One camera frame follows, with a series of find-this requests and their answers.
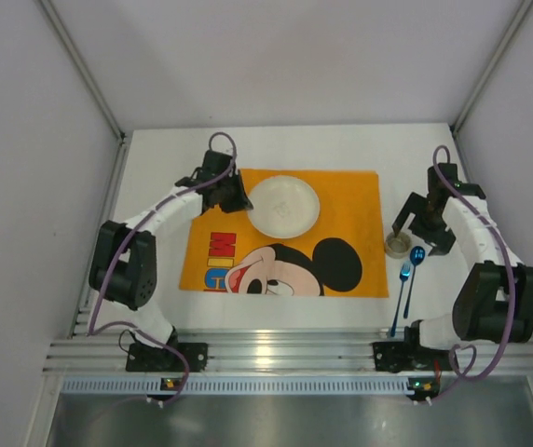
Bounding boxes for blue metal spoon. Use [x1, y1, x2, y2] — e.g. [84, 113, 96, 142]
[403, 246, 426, 318]

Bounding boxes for small metal cup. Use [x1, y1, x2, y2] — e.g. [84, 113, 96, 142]
[384, 232, 412, 259]

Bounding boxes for white round plate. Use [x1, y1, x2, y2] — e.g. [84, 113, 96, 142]
[247, 175, 321, 239]

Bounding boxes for blue metal fork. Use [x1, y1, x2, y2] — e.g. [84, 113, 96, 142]
[389, 262, 411, 338]

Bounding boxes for orange cartoon mouse placemat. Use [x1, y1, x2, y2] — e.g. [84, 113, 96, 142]
[179, 170, 389, 298]

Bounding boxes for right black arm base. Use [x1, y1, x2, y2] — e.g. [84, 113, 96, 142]
[372, 316, 460, 373]

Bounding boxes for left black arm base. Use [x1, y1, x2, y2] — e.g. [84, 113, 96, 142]
[118, 330, 209, 373]

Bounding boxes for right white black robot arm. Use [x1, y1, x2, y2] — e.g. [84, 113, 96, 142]
[391, 163, 533, 349]

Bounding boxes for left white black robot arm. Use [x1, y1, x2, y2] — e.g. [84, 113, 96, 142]
[88, 148, 253, 351]

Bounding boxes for aluminium mounting rail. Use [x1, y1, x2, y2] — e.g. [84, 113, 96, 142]
[42, 328, 533, 373]

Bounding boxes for slotted cable duct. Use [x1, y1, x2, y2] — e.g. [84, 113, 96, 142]
[61, 376, 440, 397]

